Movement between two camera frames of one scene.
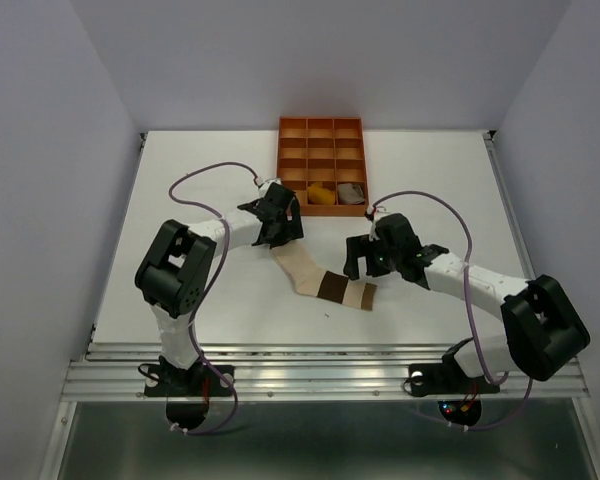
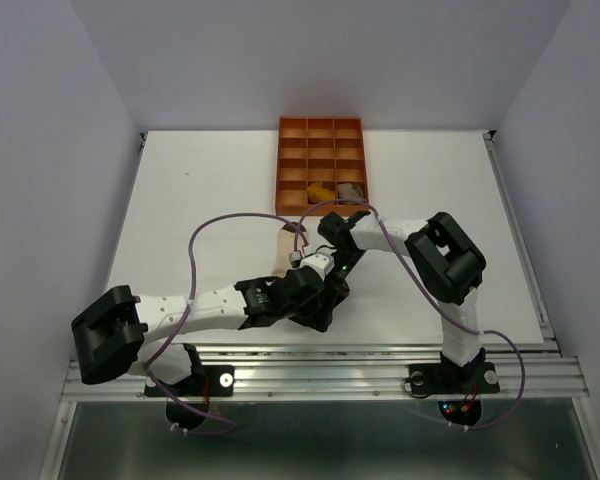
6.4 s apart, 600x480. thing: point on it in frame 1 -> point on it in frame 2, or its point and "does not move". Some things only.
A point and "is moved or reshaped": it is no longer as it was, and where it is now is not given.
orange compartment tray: [323, 159] does not move
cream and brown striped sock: [310, 279] is moved or reshaped
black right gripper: [361, 246] -> [341, 286]
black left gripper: [291, 229] -> [316, 317]
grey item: [350, 194] does not move
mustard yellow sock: [319, 195] does not move
